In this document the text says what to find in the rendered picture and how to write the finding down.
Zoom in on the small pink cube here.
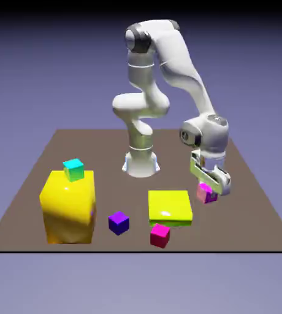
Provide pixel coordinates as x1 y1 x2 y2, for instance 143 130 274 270
150 223 171 249

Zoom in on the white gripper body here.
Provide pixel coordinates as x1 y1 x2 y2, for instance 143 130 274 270
189 150 232 196

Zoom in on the small purple cube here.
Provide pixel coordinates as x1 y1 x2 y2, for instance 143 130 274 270
108 210 130 236

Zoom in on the small cyan cube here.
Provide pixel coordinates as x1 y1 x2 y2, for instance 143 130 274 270
62 158 85 183

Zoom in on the flat yellow-green box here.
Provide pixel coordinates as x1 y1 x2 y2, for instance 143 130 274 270
148 190 194 227

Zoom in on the large yellow box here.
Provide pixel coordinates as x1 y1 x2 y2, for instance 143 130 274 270
39 170 97 245

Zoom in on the small magenta cube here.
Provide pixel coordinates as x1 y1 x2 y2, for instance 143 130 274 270
196 182 218 204

